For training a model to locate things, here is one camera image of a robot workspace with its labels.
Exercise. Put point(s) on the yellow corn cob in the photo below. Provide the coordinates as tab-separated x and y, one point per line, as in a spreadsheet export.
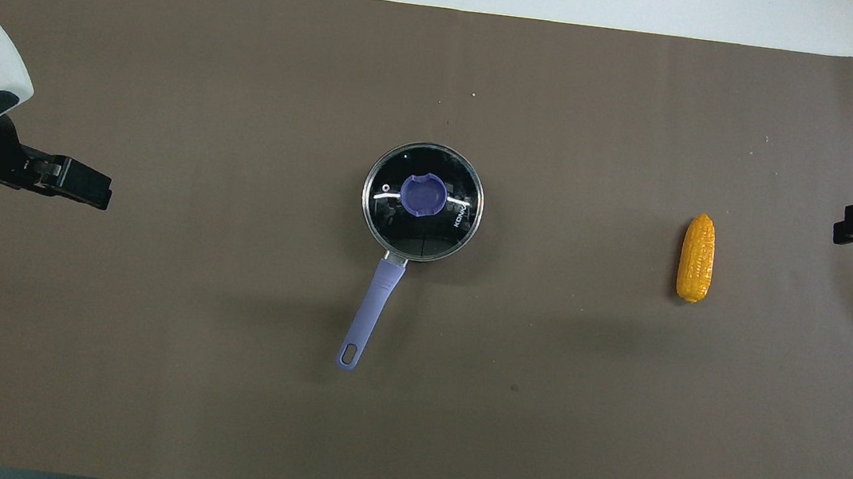
696	258

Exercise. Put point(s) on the glass lid purple knob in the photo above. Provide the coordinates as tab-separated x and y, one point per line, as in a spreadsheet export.
427	233

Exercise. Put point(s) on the brown table mat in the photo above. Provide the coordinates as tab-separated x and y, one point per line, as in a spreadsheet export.
218	376

